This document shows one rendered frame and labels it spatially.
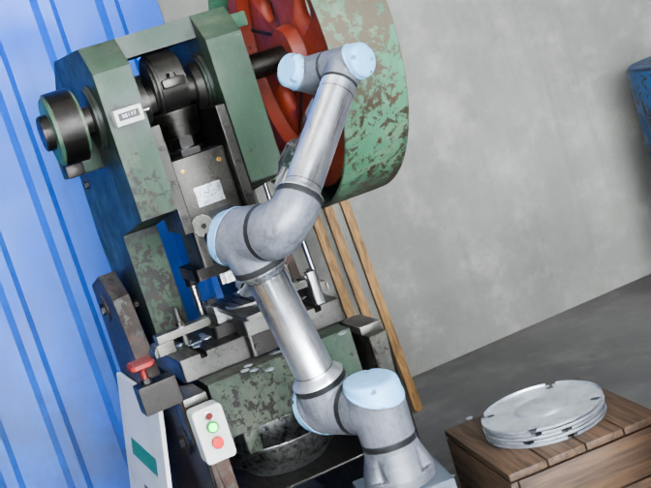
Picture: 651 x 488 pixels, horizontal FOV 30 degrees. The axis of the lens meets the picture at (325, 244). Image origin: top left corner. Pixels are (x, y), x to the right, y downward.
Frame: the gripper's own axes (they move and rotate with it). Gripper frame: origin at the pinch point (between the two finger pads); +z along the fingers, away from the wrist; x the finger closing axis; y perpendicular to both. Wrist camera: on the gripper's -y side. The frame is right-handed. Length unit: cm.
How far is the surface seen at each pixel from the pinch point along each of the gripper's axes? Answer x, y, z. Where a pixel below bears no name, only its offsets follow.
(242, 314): 3.7, -4.3, 32.9
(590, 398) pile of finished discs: 84, -8, 8
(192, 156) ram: -28.3, -20.2, 10.0
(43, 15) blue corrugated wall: -118, -111, 26
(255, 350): 9.7, -11.2, 42.7
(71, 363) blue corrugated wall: -54, -96, 124
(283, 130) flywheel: -19, -66, 6
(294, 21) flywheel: -26, -45, -27
